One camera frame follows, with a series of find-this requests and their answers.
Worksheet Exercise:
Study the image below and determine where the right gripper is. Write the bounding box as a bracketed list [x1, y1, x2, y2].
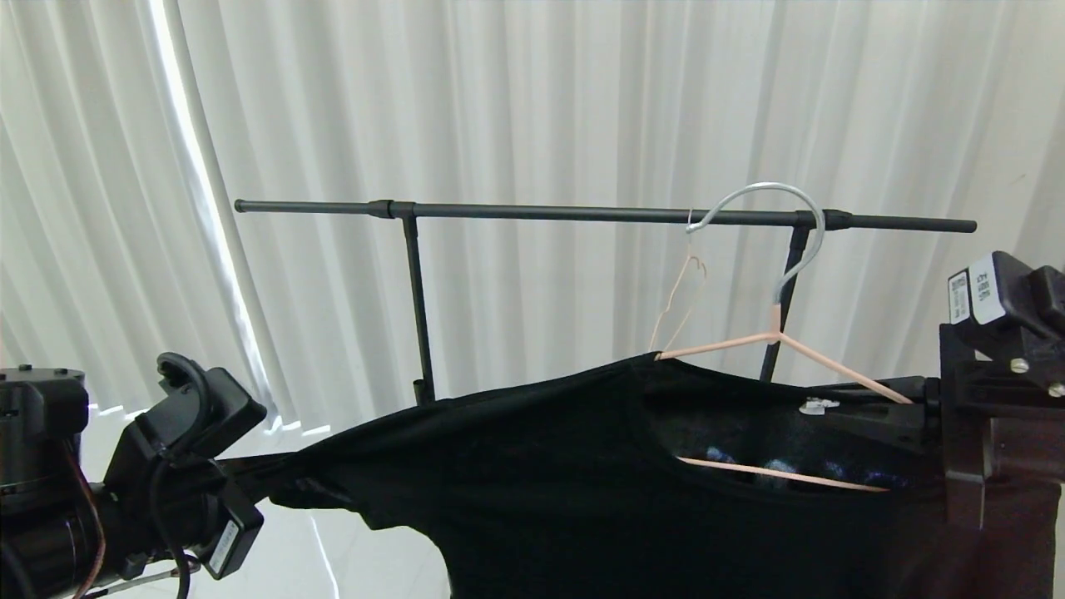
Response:
[810, 375, 993, 530]

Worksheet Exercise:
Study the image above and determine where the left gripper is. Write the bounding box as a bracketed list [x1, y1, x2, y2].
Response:
[106, 464, 267, 581]

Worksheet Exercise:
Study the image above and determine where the pink clothes hanger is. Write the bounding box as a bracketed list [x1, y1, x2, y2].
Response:
[648, 210, 709, 355]
[655, 182, 914, 494]

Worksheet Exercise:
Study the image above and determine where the black clothes rack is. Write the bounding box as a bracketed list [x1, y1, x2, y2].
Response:
[235, 199, 977, 407]

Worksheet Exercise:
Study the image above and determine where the black T-shirt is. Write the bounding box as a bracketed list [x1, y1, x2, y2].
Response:
[220, 354, 1065, 599]

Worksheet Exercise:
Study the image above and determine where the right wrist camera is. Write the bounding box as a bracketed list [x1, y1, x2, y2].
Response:
[940, 250, 1065, 397]

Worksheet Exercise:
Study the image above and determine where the white curtain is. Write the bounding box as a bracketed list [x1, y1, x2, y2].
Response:
[0, 0, 1065, 438]

